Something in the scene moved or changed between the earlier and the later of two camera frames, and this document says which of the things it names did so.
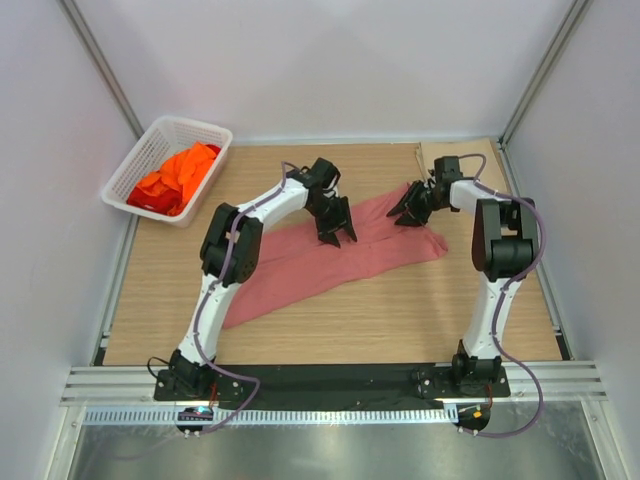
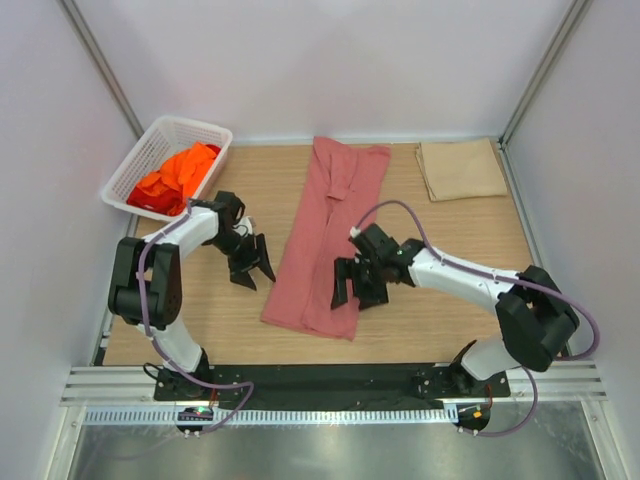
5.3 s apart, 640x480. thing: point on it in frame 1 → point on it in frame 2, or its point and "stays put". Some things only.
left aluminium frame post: (101, 65) stays put
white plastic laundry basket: (171, 171) stays put
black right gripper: (410, 197) → (345, 267)
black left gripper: (326, 231) → (240, 269)
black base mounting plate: (255, 385) stays put
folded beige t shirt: (492, 177) stays put
